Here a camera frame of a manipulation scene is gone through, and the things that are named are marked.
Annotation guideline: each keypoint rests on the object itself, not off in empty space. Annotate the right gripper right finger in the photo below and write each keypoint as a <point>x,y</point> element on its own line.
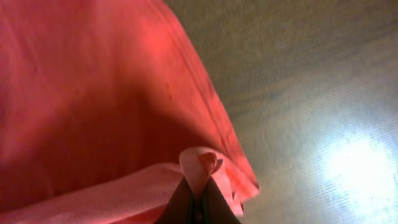
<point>214,208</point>

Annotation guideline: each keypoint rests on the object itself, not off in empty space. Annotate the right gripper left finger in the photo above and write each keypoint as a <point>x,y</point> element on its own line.
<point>180,208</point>

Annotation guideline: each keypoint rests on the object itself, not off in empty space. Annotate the orange printed t-shirt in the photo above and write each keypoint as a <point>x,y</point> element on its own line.
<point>105,108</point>

